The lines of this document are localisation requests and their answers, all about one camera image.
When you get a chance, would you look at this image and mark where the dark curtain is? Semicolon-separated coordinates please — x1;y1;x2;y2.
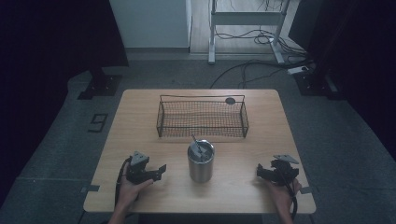
288;0;396;153
0;0;130;206

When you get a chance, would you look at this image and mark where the white cabinet panel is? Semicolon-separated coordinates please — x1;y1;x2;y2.
108;0;192;49

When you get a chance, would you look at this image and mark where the white power strip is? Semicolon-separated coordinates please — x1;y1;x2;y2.
287;65;310;76

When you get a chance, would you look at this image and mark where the black stand base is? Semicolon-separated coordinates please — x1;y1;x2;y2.
293;70;342;101
77;67;122;101

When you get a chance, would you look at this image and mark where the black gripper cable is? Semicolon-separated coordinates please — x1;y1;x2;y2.
279;170;299;220
114;156;134;208

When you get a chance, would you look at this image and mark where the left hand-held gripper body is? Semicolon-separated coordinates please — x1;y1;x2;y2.
125;150;156;186

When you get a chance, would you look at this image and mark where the steel tumbler with straw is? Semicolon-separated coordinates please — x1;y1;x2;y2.
187;133;216;184

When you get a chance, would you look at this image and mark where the white desk frame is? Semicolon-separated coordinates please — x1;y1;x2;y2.
207;0;292;65

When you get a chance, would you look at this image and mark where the tangle of black cables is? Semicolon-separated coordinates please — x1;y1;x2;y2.
214;28;309;59

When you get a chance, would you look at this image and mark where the person's left hand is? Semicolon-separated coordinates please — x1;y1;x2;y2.
119;174;154;210

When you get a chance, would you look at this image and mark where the black floor cable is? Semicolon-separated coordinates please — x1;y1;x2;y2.
209;59;313;90

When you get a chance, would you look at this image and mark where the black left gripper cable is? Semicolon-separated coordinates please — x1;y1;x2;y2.
114;156;134;208

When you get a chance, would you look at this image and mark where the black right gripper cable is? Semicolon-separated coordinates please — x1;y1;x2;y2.
279;170;299;220

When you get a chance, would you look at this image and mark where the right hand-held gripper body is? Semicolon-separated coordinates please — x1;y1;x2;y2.
269;154;300;188

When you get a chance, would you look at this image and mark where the person's right hand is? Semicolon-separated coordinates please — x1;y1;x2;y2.
267;178;303;213

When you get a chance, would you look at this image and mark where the black wire mesh basket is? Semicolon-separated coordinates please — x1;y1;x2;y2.
156;94;250;139

